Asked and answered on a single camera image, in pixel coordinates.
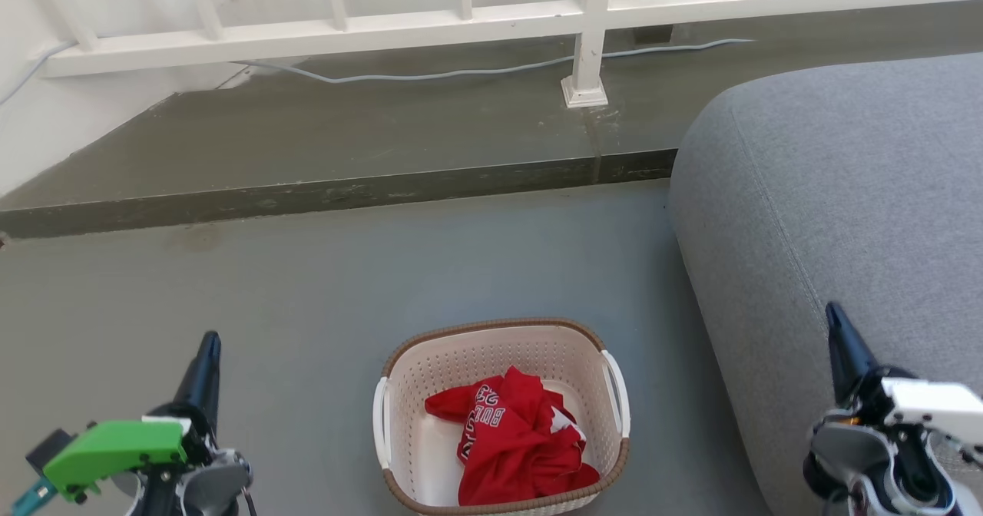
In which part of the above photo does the red shirt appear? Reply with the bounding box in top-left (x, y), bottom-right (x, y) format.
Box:
top-left (425, 367), bottom-right (601, 508)

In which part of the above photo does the light grey floor cable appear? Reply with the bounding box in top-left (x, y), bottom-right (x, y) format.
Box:
top-left (0, 38), bottom-right (757, 107)

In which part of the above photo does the grey fabric sofa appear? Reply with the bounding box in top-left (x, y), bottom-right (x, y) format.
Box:
top-left (668, 54), bottom-right (983, 516)

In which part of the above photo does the teal cable connector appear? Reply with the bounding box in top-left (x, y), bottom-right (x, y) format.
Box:
top-left (9, 476), bottom-right (56, 516)

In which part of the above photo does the white metal railing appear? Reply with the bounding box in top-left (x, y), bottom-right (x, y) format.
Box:
top-left (42, 0), bottom-right (983, 110)

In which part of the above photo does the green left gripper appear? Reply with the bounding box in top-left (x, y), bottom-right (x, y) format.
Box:
top-left (42, 330), bottom-right (225, 503)

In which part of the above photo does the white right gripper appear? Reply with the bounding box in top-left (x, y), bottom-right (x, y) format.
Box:
top-left (825, 301), bottom-right (983, 448)

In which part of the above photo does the cream plastic laundry basket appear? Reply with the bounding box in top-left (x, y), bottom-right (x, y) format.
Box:
top-left (372, 317), bottom-right (632, 516)

